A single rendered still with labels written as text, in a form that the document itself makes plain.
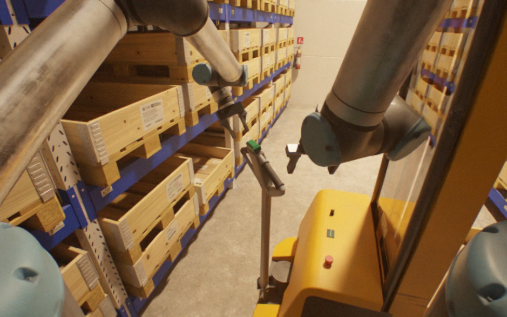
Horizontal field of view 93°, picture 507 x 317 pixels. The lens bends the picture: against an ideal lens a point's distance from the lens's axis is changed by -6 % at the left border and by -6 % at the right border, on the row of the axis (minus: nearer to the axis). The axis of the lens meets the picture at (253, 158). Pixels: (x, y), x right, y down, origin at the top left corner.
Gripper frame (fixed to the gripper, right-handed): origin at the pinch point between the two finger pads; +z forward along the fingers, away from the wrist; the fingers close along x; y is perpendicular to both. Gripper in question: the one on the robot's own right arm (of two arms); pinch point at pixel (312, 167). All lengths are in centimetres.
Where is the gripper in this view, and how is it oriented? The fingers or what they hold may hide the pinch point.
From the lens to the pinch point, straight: 77.9
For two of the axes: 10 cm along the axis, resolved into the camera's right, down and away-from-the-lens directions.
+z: -1.7, 6.3, 7.6
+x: 9.8, 0.2, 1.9
